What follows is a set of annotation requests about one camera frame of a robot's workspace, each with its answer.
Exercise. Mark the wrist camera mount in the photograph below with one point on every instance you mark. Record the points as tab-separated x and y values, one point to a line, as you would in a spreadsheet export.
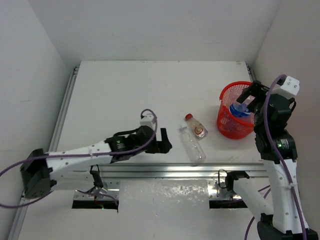
148	120
290	87

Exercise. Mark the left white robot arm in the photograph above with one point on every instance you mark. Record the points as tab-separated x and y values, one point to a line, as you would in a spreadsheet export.
44	173

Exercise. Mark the blue label bottle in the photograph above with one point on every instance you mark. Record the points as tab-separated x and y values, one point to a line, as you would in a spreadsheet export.
239	110

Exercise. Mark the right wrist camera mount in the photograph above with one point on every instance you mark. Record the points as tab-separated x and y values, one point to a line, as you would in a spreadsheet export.
290	87

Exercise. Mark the small red cap bottle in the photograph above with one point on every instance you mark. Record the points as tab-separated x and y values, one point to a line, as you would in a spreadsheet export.
196	127

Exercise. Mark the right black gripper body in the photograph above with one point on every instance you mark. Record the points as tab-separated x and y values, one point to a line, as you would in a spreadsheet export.
260	91

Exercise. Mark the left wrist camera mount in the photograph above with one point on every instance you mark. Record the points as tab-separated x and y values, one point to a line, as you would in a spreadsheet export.
148	120

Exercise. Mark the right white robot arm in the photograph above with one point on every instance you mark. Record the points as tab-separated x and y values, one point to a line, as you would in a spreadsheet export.
284	219

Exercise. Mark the white foam sheet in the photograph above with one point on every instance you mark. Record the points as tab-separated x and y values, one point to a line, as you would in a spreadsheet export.
163	195

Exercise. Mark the clear bottle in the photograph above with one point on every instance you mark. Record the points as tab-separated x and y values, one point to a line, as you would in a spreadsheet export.
192	147

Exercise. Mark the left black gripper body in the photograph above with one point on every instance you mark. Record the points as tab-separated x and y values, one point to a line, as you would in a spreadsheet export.
157	144

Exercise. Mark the aluminium front rail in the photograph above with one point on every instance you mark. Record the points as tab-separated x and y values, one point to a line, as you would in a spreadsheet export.
177	171

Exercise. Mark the left aluminium side rail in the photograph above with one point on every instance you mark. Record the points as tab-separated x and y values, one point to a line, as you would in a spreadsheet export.
21	212

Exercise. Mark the red mesh plastic bin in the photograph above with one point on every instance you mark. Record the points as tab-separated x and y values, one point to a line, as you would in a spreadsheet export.
234	120

